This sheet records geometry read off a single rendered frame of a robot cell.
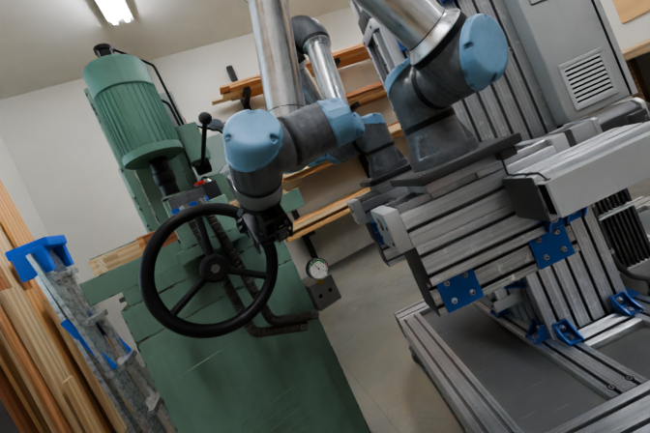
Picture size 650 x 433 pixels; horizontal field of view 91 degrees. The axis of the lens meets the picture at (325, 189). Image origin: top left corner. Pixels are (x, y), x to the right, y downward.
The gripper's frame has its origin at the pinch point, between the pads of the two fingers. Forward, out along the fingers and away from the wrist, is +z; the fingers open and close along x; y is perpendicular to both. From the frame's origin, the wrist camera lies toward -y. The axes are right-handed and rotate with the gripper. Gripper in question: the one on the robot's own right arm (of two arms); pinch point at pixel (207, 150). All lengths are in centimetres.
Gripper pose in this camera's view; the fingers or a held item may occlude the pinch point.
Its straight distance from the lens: 97.8
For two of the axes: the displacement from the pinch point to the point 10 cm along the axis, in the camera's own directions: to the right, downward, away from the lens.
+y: 3.8, -2.3, -8.9
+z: -8.2, 3.6, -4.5
